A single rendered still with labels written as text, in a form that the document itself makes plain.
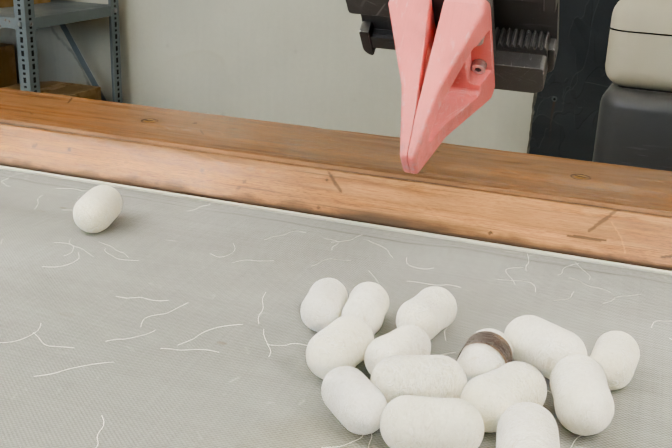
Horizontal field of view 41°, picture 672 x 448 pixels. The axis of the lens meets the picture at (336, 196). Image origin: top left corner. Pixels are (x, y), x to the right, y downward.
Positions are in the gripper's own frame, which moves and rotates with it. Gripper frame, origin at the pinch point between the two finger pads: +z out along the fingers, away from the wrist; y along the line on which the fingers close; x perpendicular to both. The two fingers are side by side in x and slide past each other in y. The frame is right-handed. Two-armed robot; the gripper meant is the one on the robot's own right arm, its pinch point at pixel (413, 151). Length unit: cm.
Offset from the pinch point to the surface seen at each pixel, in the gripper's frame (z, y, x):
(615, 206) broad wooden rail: -5.4, 9.0, 11.3
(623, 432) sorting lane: 10.7, 10.7, 0.4
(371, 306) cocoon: 7.4, -0.1, 1.1
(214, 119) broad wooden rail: -10.7, -19.6, 16.1
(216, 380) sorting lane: 12.7, -4.8, -1.2
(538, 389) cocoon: 10.4, 7.5, -1.3
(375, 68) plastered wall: -132, -64, 164
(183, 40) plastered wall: -136, -129, 167
